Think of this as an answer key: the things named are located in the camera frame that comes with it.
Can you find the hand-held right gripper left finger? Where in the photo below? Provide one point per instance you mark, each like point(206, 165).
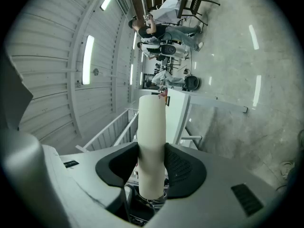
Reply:
point(95, 174)

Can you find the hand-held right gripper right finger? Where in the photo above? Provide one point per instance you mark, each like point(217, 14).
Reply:
point(213, 186)

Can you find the cream cylindrical item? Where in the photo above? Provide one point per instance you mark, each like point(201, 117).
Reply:
point(152, 139)

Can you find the white metal railing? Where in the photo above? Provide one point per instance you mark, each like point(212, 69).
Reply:
point(107, 130)

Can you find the white table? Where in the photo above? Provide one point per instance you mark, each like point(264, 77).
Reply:
point(177, 113)

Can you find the red packet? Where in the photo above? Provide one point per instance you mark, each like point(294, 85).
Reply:
point(164, 96)

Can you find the white machine with black disc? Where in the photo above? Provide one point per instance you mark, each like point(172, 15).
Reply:
point(169, 49)

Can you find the white draped cloth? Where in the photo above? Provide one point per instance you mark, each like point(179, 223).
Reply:
point(168, 7)

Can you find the dark wooden chair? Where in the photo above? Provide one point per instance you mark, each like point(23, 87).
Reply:
point(190, 2)

